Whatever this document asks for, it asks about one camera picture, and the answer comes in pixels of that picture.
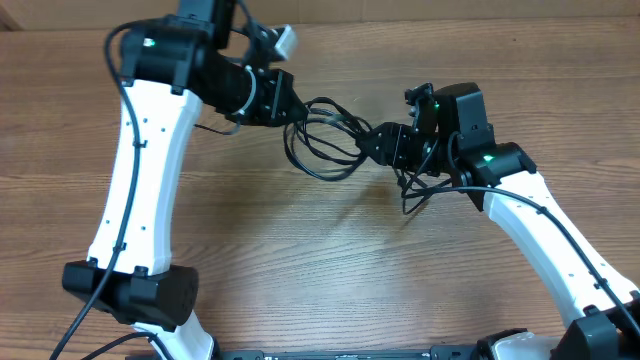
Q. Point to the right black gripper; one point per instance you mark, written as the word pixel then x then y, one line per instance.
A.
pixel 398 141

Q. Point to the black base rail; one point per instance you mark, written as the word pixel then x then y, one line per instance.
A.
pixel 438 352

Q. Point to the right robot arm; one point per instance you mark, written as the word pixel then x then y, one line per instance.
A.
pixel 451 147

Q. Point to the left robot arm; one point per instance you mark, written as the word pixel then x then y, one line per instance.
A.
pixel 166 70

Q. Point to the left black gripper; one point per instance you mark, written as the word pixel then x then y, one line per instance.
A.
pixel 275 87

